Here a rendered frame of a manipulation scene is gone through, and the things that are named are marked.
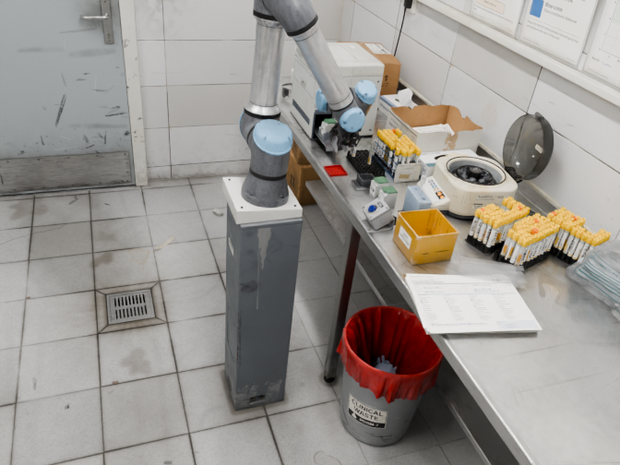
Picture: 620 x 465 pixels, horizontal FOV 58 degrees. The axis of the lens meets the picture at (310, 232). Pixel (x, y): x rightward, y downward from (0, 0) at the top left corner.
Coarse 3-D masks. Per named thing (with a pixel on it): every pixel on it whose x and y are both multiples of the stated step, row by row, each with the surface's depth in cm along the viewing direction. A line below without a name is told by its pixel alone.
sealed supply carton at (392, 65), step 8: (368, 48) 270; (376, 48) 272; (384, 48) 274; (376, 56) 261; (384, 56) 263; (392, 56) 265; (384, 64) 256; (392, 64) 256; (400, 64) 258; (384, 72) 258; (392, 72) 259; (384, 80) 260; (392, 80) 261; (384, 88) 262; (392, 88) 263
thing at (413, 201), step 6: (408, 186) 178; (414, 186) 179; (408, 192) 178; (414, 192) 176; (408, 198) 179; (414, 198) 174; (420, 198) 173; (426, 198) 173; (408, 204) 179; (414, 204) 174; (420, 204) 171; (426, 204) 172; (402, 210) 183; (408, 210) 179
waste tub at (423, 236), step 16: (400, 224) 164; (416, 224) 170; (432, 224) 172; (448, 224) 163; (400, 240) 165; (416, 240) 156; (432, 240) 157; (448, 240) 160; (416, 256) 159; (432, 256) 161; (448, 256) 164
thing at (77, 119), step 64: (0, 0) 269; (64, 0) 278; (128, 0) 287; (0, 64) 284; (64, 64) 294; (128, 64) 305; (0, 128) 302; (64, 128) 313; (128, 128) 325; (0, 192) 322; (64, 192) 334
